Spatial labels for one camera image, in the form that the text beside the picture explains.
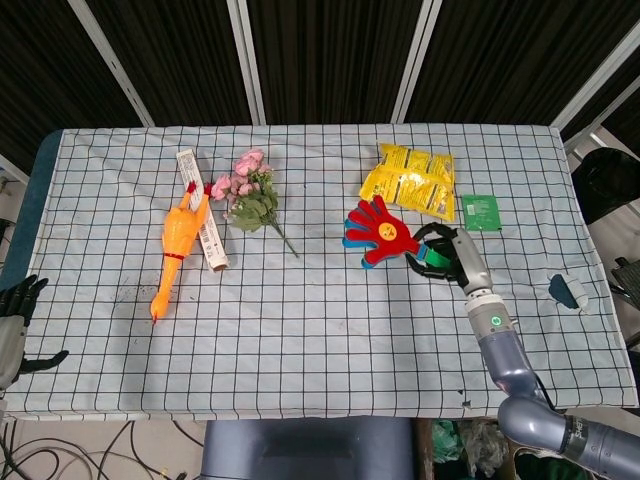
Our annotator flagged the checkered white tablecloth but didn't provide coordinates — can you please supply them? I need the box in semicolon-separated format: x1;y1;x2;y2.
2;123;632;421

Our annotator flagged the red hand clapper toy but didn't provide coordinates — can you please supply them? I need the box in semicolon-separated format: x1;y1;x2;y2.
342;195;454;271

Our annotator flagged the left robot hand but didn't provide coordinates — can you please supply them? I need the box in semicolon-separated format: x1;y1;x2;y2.
0;274;70;391

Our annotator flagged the green crumpled bag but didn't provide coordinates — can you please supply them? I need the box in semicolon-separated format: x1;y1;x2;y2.
432;419;511;479

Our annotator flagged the white tube package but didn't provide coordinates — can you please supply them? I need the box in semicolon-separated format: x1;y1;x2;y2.
175;148;232;274

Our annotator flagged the black plastic bag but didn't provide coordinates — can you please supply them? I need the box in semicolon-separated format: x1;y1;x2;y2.
572;147;640;226

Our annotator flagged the orange rubber chicken toy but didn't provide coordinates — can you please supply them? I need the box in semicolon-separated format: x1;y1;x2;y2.
150;182;215;325

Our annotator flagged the pink artificial flower bouquet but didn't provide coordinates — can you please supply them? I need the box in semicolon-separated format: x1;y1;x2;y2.
210;148;300;259

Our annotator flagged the green sachet packet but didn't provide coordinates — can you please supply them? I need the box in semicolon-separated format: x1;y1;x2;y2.
460;194;503;232

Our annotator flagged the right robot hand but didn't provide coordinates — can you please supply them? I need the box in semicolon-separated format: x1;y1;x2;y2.
405;222;494;296

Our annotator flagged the black floor cable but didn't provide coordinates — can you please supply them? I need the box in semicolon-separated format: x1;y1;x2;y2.
0;418;206;480

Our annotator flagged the yellow snack bag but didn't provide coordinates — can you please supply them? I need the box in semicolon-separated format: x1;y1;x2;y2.
358;141;457;223

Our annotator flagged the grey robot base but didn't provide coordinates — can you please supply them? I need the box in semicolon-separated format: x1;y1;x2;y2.
200;417;416;480

